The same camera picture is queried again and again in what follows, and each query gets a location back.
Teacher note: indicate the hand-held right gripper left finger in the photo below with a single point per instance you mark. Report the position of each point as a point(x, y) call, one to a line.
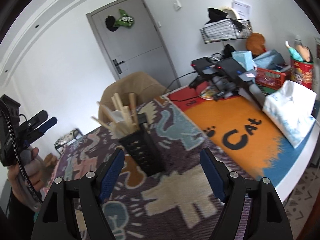
point(111, 177)

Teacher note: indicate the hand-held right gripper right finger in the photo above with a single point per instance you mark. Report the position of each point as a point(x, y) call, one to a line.
point(212, 175)

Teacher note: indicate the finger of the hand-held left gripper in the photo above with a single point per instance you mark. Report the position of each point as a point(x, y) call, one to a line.
point(37, 117)
point(47, 126)

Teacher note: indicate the black slotted utensil holder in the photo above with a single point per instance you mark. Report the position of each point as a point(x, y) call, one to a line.
point(145, 150)

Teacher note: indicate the bunch of wooden chopsticks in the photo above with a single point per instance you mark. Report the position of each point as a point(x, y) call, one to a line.
point(122, 117)

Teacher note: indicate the person's left forearm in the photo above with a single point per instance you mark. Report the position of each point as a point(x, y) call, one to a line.
point(20, 217)

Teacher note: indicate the person's left hand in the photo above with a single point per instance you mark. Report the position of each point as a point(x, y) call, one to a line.
point(35, 170)

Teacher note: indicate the black shoe rack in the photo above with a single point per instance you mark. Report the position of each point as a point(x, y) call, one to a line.
point(66, 140)

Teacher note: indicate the cardboard box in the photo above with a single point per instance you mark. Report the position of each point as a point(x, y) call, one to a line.
point(50, 160)

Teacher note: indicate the printed woven blanket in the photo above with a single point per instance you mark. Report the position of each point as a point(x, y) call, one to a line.
point(175, 192)

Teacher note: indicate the orange cat print mat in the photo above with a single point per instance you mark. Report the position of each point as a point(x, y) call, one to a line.
point(237, 120)

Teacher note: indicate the colourful snack packet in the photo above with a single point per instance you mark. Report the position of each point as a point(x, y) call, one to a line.
point(208, 93)

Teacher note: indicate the patterned floor rug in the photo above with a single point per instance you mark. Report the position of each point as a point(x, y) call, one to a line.
point(300, 197)

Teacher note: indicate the beige upholstered chair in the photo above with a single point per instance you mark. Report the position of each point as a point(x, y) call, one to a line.
point(140, 85)

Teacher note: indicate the white tissue pack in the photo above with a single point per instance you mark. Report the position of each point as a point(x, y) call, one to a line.
point(287, 112)

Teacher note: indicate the black electronic device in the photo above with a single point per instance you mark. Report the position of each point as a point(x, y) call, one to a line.
point(202, 65)
point(232, 70)

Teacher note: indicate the red plastic basket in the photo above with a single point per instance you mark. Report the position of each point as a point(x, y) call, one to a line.
point(271, 78)

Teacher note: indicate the grey room door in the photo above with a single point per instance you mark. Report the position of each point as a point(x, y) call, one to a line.
point(135, 45)

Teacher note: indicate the black hat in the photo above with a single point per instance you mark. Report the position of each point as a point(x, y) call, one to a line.
point(110, 22)

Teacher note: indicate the light blue mask box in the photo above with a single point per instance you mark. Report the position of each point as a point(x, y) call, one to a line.
point(242, 58)

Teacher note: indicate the small black bag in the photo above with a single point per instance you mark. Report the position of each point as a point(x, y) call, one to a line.
point(228, 51)

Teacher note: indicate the blue cloth bag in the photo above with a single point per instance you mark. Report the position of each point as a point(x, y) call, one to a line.
point(270, 58)

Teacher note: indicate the red printed tin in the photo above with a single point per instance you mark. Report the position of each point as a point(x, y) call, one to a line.
point(302, 75)

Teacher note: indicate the orange plush toy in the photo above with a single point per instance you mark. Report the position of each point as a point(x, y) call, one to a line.
point(255, 43)

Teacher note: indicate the black cloth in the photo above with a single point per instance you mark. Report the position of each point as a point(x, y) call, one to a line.
point(217, 15)

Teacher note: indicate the white paper notice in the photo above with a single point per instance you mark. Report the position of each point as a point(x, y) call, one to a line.
point(242, 8)

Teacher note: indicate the white light switch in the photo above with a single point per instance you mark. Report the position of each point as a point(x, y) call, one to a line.
point(178, 5)

